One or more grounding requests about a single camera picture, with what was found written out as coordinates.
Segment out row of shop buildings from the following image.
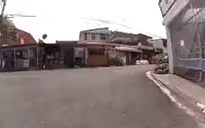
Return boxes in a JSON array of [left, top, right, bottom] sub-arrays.
[[0, 14, 158, 72]]

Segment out grey asphalt road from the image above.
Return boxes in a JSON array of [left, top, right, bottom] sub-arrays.
[[0, 64, 204, 128]]

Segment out green bush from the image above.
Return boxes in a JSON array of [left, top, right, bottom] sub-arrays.
[[153, 61, 171, 75]]

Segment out white-edged concrete pavement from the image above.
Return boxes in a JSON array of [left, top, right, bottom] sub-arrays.
[[145, 70, 205, 120]]

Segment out grey building with metal fence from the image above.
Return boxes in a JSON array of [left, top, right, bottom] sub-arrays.
[[158, 0, 205, 88]]

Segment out overhead wires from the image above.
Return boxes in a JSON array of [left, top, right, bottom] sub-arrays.
[[0, 0, 164, 39]]

